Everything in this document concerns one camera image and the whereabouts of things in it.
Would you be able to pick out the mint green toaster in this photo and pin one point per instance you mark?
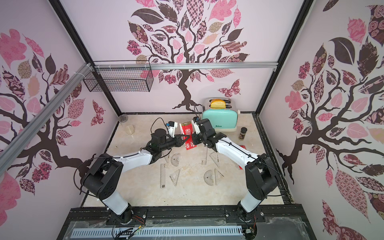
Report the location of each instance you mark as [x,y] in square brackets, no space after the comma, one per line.
[222,120]

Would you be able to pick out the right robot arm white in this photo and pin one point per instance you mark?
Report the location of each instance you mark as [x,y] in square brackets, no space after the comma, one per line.
[261,177]

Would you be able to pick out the clear straight ruler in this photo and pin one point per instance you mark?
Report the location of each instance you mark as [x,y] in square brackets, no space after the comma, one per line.
[205,155]
[162,176]

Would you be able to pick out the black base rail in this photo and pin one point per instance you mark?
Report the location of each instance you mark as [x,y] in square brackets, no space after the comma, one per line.
[137,215]

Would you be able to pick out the white slotted cable duct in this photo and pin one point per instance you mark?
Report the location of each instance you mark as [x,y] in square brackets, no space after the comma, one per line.
[149,232]

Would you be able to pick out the clear glass jar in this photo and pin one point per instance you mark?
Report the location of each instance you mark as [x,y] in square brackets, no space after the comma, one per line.
[126,124]

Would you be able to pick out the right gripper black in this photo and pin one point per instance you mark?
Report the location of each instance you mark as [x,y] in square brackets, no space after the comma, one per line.
[199,137]

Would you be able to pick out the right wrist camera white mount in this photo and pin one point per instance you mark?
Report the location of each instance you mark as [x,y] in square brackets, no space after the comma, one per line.
[196,124]

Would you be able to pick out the aluminium rail left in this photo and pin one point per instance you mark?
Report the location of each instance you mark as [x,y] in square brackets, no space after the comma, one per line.
[16,146]

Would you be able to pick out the clear protractor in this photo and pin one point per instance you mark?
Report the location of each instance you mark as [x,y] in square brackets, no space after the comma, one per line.
[209,178]
[175,159]

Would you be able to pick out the clear triangle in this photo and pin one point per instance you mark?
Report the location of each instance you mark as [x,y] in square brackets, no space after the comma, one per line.
[215,157]
[218,176]

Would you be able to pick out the spice jar black lid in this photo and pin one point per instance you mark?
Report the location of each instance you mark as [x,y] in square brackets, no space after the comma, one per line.
[243,133]

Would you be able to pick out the aluminium rail back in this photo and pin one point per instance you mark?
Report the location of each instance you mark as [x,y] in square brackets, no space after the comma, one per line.
[190,66]

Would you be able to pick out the clear triangle set square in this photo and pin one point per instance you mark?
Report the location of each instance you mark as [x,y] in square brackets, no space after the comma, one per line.
[175,177]

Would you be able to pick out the clear plastic ruler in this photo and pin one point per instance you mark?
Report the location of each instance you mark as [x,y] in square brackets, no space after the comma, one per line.
[166,157]

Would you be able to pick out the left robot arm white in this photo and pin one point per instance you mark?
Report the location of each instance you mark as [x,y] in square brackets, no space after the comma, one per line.
[103,177]

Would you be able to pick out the yellow toast slice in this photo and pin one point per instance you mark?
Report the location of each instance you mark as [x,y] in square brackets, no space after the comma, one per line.
[218,104]

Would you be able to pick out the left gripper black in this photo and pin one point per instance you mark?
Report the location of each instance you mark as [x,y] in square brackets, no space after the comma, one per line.
[177,138]

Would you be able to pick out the aluminium rail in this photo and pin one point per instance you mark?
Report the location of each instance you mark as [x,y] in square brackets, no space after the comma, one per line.
[190,66]
[16,146]

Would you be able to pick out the black wire basket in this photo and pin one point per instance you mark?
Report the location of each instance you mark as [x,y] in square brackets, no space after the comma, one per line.
[120,76]

